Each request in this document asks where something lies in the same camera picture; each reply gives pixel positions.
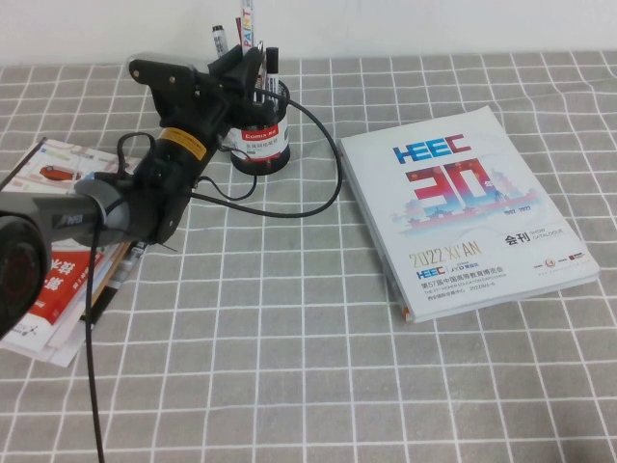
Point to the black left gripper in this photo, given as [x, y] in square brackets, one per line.
[212, 111]

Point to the white paint pen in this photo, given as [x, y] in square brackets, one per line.
[247, 24]

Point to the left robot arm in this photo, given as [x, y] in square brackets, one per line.
[58, 214]

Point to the red pen with silver clip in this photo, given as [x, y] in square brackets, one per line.
[261, 67]

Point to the black marker pen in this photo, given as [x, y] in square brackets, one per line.
[273, 62]

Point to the black mesh pen holder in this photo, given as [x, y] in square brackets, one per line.
[270, 154]

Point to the white marker with black tip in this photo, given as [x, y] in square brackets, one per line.
[219, 41]

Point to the magazine with brown edge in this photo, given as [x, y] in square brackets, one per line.
[113, 275]

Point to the stack of map brochures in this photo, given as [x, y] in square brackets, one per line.
[67, 284]

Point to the white HEEC show catalogue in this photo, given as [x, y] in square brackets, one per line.
[472, 231]

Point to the gray checked tablecloth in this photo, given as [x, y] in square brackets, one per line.
[289, 362]

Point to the white booklet with black logo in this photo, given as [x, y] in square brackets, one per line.
[29, 338]

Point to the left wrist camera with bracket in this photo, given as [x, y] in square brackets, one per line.
[164, 77]

